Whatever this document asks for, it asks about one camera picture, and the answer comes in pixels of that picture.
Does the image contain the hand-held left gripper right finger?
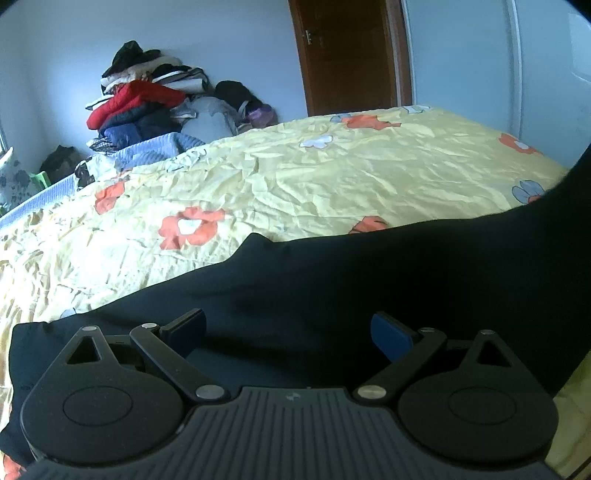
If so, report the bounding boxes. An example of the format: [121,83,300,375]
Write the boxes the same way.
[353,311,514,407]

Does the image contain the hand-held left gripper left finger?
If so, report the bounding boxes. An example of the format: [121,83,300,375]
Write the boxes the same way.
[46,308,231,405]

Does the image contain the black pants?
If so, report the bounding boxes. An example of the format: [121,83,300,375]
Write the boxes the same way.
[8,138,591,467]

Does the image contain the yellow printed bed sheet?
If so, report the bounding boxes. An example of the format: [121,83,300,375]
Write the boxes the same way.
[0,105,591,480]

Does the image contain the blue quilted blanket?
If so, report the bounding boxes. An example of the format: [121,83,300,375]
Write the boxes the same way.
[0,131,208,228]

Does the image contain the black white patterned cloth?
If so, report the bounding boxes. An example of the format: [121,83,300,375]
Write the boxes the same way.
[74,156,117,191]

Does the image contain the dark bag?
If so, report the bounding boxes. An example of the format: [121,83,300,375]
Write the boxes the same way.
[39,145,89,184]

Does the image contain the grey bag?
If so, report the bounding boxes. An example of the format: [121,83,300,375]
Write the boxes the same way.
[179,96,242,140]

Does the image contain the purple bag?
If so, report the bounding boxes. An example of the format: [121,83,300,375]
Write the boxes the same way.
[247,104,279,130]

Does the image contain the floral pillow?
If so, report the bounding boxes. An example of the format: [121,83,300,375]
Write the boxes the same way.
[0,147,37,212]

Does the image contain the pile of folded clothes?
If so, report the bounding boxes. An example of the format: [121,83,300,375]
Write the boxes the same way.
[85,41,218,153]

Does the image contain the black backpack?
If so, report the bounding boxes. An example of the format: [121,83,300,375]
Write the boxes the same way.
[214,80,265,116]

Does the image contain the brown wooden door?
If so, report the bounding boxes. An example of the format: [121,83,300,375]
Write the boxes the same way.
[288,0,414,117]

